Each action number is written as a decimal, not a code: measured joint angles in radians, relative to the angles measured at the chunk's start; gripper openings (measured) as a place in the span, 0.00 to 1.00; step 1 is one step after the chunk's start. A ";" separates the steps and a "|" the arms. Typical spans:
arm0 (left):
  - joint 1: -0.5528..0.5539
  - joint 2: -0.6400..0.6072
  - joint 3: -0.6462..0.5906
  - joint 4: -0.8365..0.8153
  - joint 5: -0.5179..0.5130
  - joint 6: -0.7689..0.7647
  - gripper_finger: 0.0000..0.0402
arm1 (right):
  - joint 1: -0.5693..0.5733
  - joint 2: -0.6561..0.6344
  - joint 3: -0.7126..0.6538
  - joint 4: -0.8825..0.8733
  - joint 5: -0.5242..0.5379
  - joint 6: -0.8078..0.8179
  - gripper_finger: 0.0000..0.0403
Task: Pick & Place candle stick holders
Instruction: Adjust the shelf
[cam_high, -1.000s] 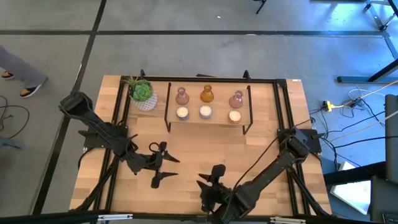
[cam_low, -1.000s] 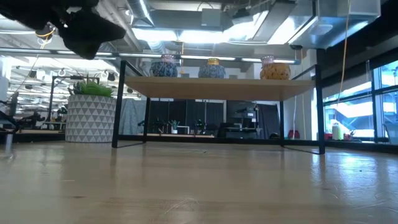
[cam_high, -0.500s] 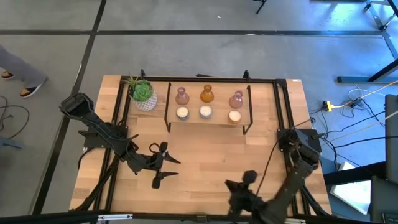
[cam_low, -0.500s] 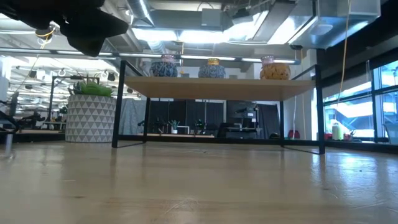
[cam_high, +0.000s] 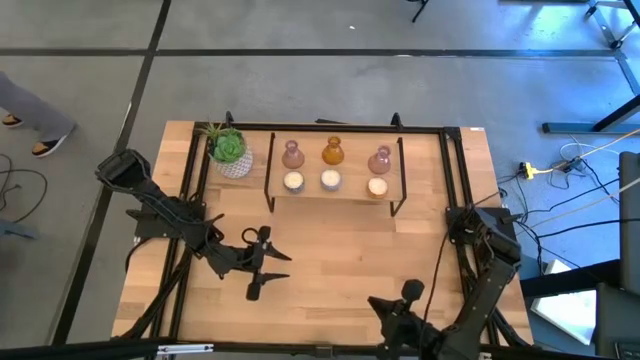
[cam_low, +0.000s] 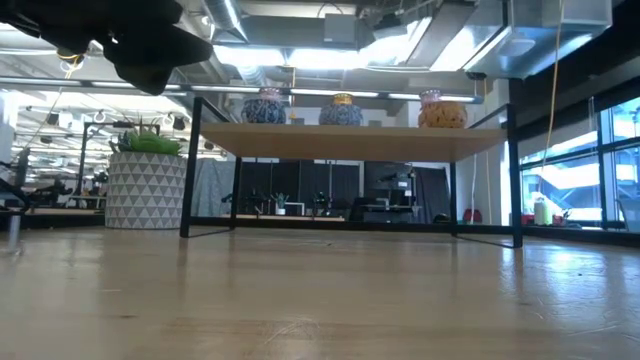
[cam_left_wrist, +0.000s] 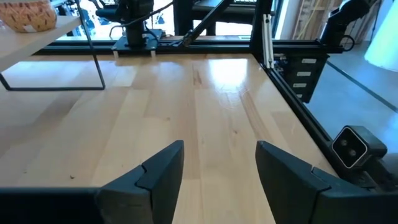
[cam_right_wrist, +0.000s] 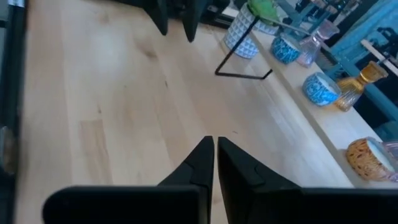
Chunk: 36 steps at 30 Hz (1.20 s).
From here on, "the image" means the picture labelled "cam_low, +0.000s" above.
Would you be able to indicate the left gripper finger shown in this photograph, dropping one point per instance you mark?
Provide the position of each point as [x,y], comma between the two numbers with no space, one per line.
[145,80]
[165,47]

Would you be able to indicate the amber glass candle stick holder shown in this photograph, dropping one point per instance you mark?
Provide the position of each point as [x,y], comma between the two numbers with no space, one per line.
[343,99]

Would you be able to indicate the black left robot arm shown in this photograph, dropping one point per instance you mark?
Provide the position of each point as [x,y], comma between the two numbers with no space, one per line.
[20,12]

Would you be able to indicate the blue patterned candle tin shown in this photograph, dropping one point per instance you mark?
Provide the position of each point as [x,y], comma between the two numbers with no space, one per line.
[263,112]
[341,116]

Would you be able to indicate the orange patterned candle tin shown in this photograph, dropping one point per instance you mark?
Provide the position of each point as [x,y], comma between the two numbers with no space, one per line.
[442,116]

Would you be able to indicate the potted plant triangle patterned pot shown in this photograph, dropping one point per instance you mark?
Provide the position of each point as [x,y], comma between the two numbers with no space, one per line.
[145,195]

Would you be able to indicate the grey cloth cover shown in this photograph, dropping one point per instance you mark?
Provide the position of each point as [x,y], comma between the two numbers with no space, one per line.
[212,185]

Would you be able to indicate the long ceiling light bar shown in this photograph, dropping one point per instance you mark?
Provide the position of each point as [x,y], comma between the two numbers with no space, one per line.
[310,92]

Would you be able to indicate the grey ceiling box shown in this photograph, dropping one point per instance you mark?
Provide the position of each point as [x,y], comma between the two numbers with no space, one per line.
[340,27]

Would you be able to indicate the small background potted plant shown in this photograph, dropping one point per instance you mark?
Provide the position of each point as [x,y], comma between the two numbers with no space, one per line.
[280,202]

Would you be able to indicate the black curtain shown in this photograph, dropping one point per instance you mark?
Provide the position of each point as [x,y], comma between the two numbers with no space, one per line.
[320,180]

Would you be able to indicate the black background monitor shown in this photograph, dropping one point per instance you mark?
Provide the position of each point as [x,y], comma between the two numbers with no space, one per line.
[385,177]

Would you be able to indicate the red bag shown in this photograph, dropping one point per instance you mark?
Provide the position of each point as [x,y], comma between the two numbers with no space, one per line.
[472,216]

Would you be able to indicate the white plastic jug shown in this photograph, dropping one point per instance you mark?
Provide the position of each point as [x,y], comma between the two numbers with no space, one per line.
[542,212]

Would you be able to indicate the large window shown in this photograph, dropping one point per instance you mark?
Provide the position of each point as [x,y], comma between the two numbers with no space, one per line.
[565,185]

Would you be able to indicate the round silver air duct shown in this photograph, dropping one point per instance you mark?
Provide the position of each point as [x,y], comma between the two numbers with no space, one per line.
[225,20]

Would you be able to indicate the silver metal post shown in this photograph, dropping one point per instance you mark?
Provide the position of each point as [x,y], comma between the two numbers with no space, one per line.
[14,235]

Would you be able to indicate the small wooden shelf black frame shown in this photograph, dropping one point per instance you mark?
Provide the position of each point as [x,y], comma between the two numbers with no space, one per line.
[350,142]

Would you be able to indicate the black table edge rail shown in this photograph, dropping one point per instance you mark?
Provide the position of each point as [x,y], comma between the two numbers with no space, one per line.
[350,226]

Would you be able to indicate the large silver air duct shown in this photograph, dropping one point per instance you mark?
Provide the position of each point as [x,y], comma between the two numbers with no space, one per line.
[540,45]

